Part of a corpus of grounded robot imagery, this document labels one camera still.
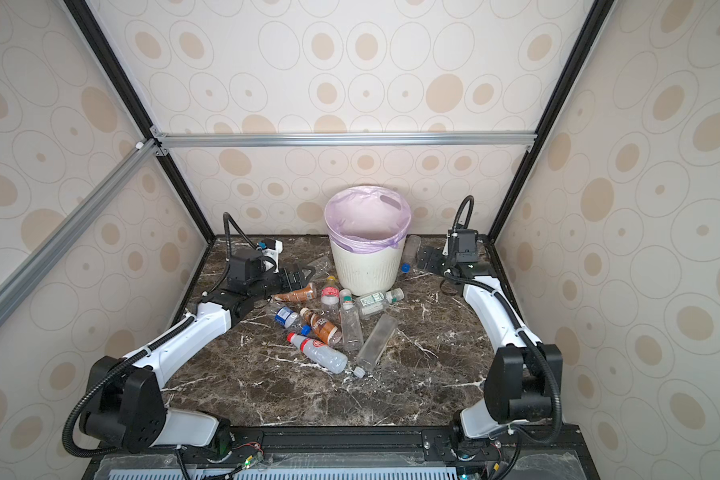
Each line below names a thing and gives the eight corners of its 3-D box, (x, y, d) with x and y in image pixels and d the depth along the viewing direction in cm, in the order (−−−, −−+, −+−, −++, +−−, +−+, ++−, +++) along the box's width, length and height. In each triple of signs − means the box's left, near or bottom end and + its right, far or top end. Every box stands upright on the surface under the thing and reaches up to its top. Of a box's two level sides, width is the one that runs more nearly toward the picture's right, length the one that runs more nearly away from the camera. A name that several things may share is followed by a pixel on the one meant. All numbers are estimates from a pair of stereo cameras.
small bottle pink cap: (320, 319, 97) (318, 313, 94) (324, 280, 107) (323, 274, 104) (338, 319, 97) (337, 313, 94) (340, 280, 107) (340, 274, 104)
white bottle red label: (286, 347, 92) (283, 339, 88) (295, 335, 95) (292, 327, 91) (340, 377, 87) (339, 370, 82) (348, 363, 89) (347, 356, 85)
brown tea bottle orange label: (298, 319, 98) (296, 311, 94) (310, 309, 100) (308, 301, 96) (330, 348, 91) (328, 341, 87) (341, 337, 94) (340, 329, 90)
